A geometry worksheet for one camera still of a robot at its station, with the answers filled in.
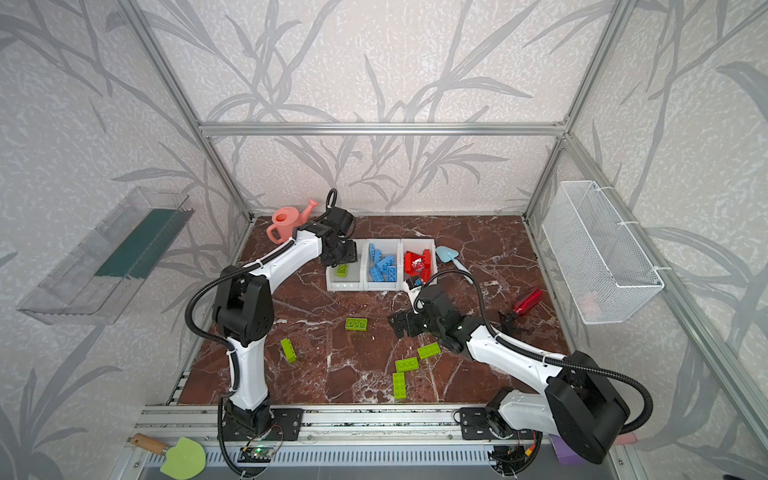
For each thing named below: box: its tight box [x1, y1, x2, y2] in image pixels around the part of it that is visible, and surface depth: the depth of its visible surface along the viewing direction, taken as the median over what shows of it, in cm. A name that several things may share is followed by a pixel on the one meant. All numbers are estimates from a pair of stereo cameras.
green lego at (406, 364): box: [395, 357, 419, 372], surface depth 85 cm
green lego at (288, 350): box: [280, 338, 297, 363], surface depth 86 cm
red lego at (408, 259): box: [403, 250, 417, 274], surface depth 100 cm
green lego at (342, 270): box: [336, 264, 349, 278], surface depth 103 cm
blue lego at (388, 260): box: [376, 255, 395, 270], surface depth 102 cm
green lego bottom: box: [393, 372, 407, 399], surface depth 80 cm
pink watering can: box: [266, 199, 319, 245], surface depth 108 cm
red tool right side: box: [501, 288, 543, 336], surface depth 95 cm
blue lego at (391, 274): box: [384, 265, 397, 283], surface depth 101 cm
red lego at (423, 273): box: [411, 268, 431, 283], surface depth 104 cm
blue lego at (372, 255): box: [368, 243, 376, 268], surface depth 104 cm
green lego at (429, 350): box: [417, 342, 441, 359], surface depth 87 cm
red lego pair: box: [422, 249, 431, 271], surface depth 105 cm
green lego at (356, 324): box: [345, 317, 368, 331], surface depth 92 cm
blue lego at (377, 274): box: [369, 267, 385, 282], surface depth 103 cm
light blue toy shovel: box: [436, 246, 474, 285], surface depth 107 cm
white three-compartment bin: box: [326, 239, 438, 292], surface depth 103 cm
